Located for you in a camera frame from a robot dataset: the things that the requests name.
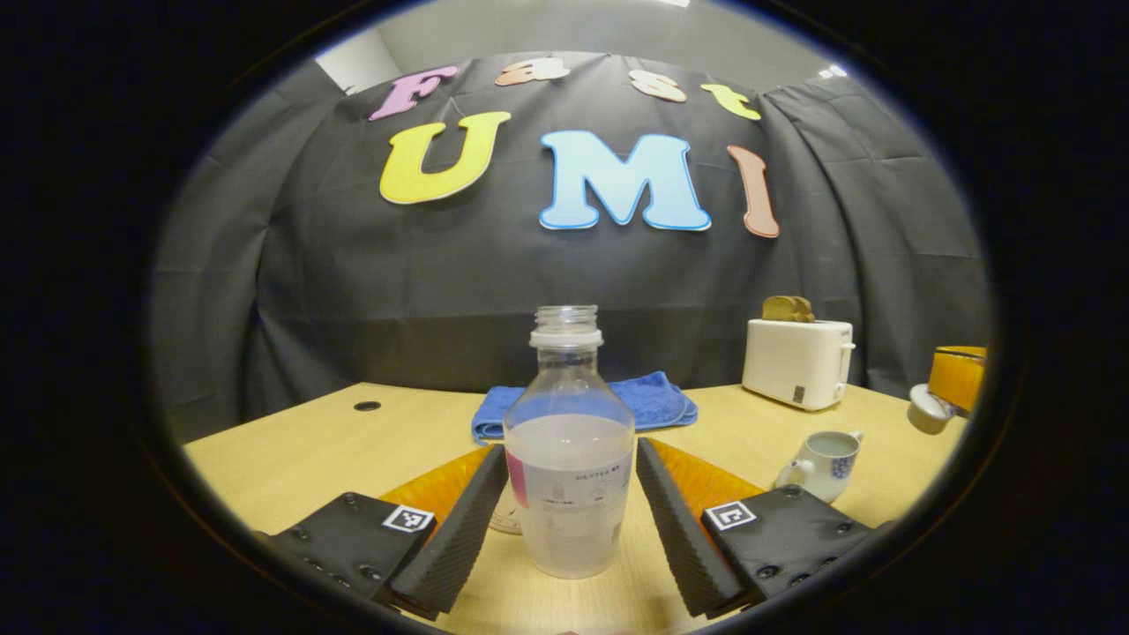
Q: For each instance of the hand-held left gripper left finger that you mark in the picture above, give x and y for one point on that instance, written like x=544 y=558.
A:
x=463 y=538

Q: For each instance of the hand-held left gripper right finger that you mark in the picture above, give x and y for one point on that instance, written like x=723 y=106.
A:
x=679 y=529

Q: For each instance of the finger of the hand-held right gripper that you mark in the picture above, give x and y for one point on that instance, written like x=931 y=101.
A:
x=957 y=375

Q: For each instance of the round coaster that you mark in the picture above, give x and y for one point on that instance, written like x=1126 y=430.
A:
x=504 y=522

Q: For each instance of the clear plastic water bottle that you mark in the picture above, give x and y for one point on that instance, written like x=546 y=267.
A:
x=569 y=476

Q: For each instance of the white blue teacup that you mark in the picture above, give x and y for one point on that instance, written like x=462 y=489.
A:
x=825 y=463

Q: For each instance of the blue folded towel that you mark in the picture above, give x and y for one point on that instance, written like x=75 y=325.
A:
x=657 y=401

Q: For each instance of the white toaster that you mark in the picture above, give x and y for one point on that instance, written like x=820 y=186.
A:
x=794 y=362

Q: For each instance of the brown toast slice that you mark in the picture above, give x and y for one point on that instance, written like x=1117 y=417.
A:
x=804 y=310
x=778 y=309

